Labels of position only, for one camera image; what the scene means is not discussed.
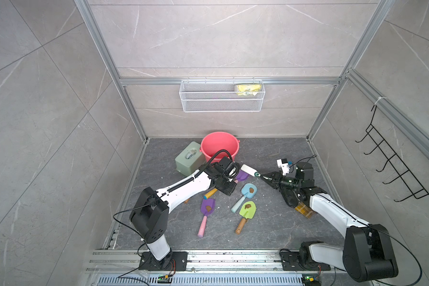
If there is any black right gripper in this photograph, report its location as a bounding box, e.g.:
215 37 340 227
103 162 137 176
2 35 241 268
260 171 300 193

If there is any white cleaning brush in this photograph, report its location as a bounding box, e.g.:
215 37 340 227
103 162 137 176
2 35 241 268
241 164 261 177

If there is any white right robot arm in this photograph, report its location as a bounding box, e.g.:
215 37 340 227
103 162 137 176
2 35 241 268
254 157 409 285

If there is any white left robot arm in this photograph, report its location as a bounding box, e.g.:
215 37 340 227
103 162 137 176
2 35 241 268
124 149 240 269

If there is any yellow toy trowel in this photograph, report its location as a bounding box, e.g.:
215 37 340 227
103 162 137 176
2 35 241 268
203 188 218 200

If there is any black oval brush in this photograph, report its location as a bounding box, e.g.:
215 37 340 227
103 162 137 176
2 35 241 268
280 184 300 208

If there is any blue toy trowel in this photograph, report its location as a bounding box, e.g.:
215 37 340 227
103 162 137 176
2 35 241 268
231 183 257 213

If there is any pink plastic bucket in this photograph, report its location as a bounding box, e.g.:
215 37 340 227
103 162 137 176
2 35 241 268
200 132 240 162

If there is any mint green tissue box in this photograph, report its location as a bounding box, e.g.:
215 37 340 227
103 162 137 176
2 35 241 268
175 141 206 176

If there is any plaid brown cloth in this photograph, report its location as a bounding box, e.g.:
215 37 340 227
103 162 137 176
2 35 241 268
294 202 316 219

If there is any yellow sponge in basket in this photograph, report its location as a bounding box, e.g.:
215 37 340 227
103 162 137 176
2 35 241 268
234 83 262 97

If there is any purple trowel pink handle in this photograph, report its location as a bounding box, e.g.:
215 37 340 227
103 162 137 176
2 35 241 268
198 198 216 238

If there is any green trowel wooden handle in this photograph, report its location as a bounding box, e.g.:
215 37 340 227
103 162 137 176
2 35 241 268
235 201 256 235

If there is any white wire wall basket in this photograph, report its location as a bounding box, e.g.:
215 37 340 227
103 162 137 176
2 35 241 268
179 79 266 113

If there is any black wall hook rack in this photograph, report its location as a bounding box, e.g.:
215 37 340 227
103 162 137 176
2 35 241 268
355 105 429 203

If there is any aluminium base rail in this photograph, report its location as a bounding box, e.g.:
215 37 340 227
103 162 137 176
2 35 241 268
80 249 357 286

